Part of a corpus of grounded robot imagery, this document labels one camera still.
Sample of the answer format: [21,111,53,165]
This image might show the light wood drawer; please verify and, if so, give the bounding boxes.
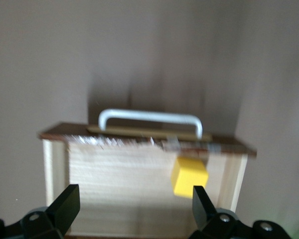
[37,108,258,237]

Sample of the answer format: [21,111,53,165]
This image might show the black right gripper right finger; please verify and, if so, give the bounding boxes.
[192,185,218,231]

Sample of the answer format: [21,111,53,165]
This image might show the yellow block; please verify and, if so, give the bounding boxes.
[171,156,209,199]

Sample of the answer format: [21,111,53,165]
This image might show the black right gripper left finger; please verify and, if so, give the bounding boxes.
[48,184,81,237]

